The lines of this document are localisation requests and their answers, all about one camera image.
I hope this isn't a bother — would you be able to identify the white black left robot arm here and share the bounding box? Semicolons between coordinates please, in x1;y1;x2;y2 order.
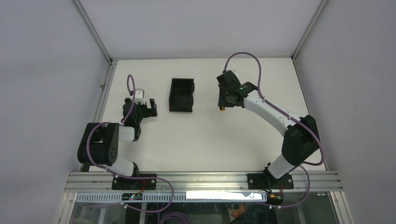
77;98;158;189

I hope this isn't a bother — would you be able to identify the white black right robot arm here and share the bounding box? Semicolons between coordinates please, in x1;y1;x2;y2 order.
216;70;319;189

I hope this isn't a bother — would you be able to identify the black plastic bin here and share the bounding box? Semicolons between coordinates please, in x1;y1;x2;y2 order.
169;78;195;112

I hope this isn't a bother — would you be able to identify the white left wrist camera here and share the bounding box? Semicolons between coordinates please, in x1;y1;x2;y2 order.
130;89;146;105

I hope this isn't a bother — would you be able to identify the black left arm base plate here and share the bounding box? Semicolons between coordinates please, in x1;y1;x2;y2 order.
111;173;157;190

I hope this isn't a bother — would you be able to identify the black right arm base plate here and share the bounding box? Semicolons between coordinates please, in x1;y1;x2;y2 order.
247;173;294;190

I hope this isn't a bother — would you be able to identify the aluminium front rail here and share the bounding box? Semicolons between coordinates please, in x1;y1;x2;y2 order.
64;171;344;192

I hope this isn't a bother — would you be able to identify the white slotted cable duct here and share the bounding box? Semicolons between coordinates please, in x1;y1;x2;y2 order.
76;191;267;203

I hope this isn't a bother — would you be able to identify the aluminium left frame post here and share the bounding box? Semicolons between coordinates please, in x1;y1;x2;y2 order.
71;0;113;63

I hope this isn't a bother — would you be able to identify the aluminium frame post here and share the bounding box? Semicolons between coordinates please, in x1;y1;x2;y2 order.
71;0;113;63
291;0;329;62

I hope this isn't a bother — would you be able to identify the aluminium right frame post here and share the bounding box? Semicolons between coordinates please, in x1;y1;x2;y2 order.
291;0;329;62

